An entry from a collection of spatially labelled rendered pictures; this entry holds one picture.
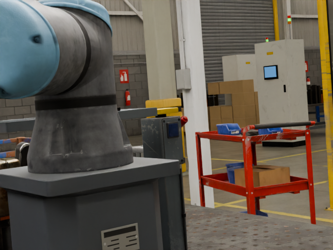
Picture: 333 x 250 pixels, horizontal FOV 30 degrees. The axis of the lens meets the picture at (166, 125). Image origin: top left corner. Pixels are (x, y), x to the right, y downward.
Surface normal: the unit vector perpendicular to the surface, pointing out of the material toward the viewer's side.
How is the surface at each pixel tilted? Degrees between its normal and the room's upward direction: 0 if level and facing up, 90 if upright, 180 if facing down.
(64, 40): 86
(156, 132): 90
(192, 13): 90
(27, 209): 90
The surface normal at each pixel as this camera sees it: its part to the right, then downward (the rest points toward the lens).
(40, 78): 0.73, 0.65
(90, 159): 0.30, 0.03
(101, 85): 0.73, -0.02
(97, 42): 0.92, -0.22
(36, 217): -0.80, 0.09
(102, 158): 0.50, 0.00
